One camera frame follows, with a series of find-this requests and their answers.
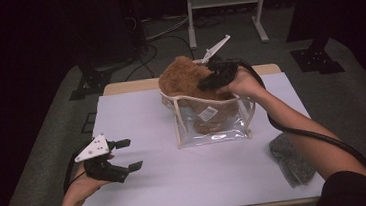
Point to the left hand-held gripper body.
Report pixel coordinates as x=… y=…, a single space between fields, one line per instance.
x=94 y=149

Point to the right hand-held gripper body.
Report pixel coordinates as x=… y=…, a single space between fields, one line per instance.
x=220 y=74

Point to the brown teddy bear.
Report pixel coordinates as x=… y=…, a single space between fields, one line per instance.
x=182 y=76

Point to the clear plastic bag beige trim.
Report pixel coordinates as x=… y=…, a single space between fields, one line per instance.
x=214 y=133

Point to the grey knitted cloth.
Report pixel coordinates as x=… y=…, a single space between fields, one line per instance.
x=293 y=163

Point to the person's right hand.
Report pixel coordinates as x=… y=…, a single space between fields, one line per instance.
x=246 y=85

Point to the person's left hand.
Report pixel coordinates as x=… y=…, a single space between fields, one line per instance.
x=81 y=188

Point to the white table mat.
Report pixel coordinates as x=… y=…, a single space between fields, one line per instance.
x=178 y=183

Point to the wooden table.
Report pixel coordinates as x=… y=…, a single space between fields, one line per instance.
x=129 y=86

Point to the black stand base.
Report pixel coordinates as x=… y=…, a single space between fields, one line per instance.
x=94 y=82
x=317 y=59

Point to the person's black sleeve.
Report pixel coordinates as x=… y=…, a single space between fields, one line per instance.
x=349 y=192

